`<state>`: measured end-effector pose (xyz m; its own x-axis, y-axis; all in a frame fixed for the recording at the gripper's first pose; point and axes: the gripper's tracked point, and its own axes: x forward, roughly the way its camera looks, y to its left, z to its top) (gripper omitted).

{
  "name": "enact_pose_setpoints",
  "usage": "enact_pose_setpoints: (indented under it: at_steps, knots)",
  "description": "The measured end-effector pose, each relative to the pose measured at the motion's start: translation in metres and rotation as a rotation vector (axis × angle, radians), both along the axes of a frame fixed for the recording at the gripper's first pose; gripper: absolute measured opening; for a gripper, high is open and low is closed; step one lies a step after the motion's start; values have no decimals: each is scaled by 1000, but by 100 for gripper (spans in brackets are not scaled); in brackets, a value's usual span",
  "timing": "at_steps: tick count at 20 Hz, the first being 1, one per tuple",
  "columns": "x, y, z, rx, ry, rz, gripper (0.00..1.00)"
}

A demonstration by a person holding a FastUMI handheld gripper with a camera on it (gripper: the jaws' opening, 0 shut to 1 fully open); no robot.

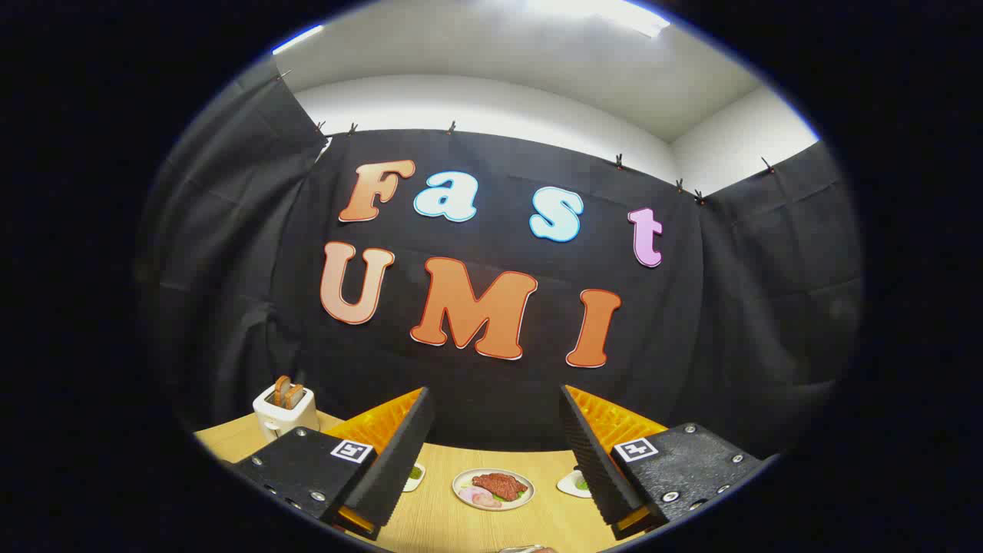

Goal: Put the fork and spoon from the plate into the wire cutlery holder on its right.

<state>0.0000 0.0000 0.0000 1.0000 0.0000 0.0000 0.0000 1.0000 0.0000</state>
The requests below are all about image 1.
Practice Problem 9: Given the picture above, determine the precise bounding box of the white toaster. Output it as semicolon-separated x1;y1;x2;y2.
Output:
253;382;320;442

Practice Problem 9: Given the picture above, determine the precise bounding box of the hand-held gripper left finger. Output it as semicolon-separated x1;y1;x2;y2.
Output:
230;386;436;541

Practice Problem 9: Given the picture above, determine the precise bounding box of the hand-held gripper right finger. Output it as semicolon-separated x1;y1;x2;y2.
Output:
559;384;769;541

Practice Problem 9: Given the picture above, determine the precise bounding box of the beige round plate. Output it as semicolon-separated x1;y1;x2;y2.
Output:
452;468;536;512

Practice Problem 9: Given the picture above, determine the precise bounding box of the black backdrop cloth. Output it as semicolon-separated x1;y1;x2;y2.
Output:
134;58;865;462

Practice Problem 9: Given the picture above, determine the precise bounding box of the brown steak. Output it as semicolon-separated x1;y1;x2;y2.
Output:
472;473;529;502

